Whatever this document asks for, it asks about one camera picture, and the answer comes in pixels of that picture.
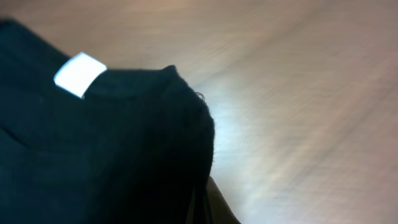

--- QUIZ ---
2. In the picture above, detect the black t-shirt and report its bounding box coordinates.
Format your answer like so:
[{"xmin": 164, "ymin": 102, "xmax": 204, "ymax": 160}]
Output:
[{"xmin": 1, "ymin": 19, "xmax": 215, "ymax": 223}]

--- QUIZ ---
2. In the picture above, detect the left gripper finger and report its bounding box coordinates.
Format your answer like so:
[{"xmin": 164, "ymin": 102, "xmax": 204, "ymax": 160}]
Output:
[{"xmin": 186, "ymin": 177, "xmax": 241, "ymax": 224}]

